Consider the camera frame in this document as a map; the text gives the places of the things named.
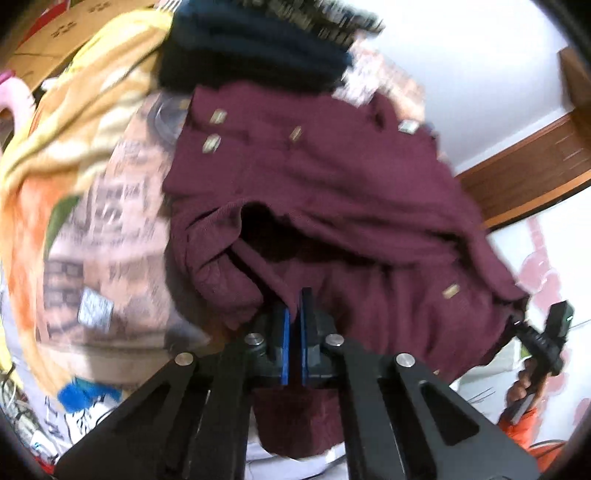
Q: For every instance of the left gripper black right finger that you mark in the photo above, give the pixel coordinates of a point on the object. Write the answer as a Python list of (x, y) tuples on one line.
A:
[(400, 420)]

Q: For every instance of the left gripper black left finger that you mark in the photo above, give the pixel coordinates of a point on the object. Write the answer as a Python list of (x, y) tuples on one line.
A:
[(190, 420)]

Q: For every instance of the maroon corduroy garment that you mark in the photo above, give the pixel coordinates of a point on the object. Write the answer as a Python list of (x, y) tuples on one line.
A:
[(272, 192)]

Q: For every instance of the person's right hand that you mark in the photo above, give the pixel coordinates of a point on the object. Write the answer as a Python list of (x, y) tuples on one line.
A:
[(519, 388)]

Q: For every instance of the newspaper print bed sheet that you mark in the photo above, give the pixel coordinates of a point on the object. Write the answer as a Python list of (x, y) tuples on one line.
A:
[(111, 309)]

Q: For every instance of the brown wooden door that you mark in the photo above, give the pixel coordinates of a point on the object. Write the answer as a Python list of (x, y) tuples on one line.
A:
[(546, 167)]

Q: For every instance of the yellow orange blanket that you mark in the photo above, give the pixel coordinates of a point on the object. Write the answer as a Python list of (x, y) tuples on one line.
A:
[(69, 140)]

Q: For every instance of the dark navy folded garment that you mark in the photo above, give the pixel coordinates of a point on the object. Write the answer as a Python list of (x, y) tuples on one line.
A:
[(213, 43)]

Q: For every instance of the cardboard box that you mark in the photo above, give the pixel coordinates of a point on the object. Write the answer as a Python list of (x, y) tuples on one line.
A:
[(55, 43)]

